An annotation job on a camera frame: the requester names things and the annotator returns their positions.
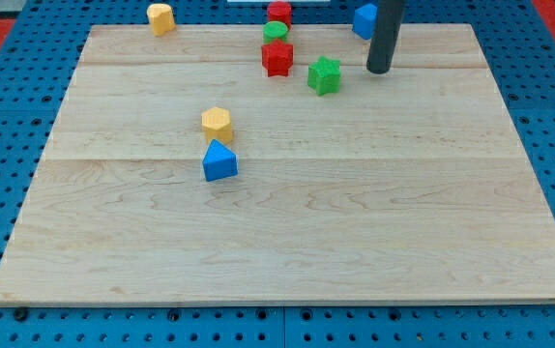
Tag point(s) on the blue triangle block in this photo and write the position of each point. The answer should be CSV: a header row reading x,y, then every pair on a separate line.
x,y
219,162

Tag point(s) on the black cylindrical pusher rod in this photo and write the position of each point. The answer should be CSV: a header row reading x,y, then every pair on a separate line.
x,y
389,17

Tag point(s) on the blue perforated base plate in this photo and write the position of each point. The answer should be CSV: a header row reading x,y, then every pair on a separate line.
x,y
36,63

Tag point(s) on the green cylinder block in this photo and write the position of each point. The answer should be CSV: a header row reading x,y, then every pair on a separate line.
x,y
274,30

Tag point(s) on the yellow heart block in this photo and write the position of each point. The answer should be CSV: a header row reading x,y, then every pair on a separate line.
x,y
161,18

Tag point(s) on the green star block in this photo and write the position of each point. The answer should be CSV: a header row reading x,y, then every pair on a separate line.
x,y
324,76

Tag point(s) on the red cylinder block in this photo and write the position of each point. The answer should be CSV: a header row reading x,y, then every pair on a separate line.
x,y
280,11

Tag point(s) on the red star block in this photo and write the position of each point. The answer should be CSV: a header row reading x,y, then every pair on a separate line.
x,y
277,57

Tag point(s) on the yellow hexagon block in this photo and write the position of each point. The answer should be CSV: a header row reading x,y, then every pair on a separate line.
x,y
216,123

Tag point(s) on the blue cube block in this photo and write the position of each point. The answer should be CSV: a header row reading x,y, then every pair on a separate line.
x,y
364,21

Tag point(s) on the light wooden board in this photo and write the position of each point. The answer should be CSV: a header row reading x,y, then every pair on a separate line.
x,y
408,188

